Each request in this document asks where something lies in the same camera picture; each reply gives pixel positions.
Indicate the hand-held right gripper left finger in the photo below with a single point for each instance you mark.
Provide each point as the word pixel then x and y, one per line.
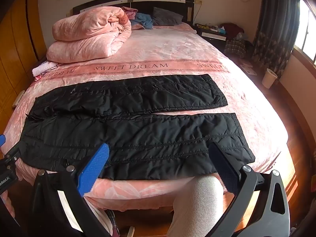
pixel 95 164

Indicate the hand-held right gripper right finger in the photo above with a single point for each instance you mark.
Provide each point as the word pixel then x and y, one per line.
pixel 222 161

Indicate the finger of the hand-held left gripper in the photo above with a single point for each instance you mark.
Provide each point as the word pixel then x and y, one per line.
pixel 11 156

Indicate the black quilted pants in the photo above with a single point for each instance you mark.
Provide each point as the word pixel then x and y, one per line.
pixel 148 138

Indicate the person's right leg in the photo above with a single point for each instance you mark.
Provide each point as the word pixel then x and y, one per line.
pixel 195 207

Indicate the person's leg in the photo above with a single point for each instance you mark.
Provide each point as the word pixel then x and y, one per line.
pixel 195 207
pixel 103 217

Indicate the person's left leg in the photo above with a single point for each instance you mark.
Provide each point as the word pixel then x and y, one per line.
pixel 103 217

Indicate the white and pink knitted cloth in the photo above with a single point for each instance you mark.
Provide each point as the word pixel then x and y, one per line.
pixel 44 68

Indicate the white wastebasket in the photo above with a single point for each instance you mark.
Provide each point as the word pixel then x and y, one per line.
pixel 269 79

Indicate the white bathroom scale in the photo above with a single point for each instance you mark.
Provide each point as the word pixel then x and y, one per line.
pixel 248 69

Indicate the wooden wardrobe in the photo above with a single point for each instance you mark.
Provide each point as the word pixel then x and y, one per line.
pixel 14 54

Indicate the plaid cloth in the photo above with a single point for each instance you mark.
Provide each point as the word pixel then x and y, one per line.
pixel 235 47

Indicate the dark nightstand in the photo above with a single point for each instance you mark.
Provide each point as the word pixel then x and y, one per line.
pixel 214 37

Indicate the folded pink comforter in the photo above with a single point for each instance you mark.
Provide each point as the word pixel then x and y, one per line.
pixel 84 37

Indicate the bed with pink sheet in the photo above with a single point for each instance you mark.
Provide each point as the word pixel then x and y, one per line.
pixel 160 47

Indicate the dark red garment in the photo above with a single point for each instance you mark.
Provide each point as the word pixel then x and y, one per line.
pixel 232 28

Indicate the dark patterned curtain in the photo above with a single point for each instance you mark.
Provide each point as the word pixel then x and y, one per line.
pixel 274 29

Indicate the window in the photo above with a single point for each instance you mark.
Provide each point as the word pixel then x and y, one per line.
pixel 306 34

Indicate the blue garment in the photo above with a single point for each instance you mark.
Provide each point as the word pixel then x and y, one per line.
pixel 144 19

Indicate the grey pillow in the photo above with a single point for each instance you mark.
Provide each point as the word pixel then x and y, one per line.
pixel 166 16

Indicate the pink garment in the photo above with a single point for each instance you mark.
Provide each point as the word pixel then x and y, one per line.
pixel 130 11

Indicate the dark wooden headboard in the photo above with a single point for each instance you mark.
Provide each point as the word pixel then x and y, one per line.
pixel 160 3

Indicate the wall socket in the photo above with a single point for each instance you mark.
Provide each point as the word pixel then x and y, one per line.
pixel 198 2

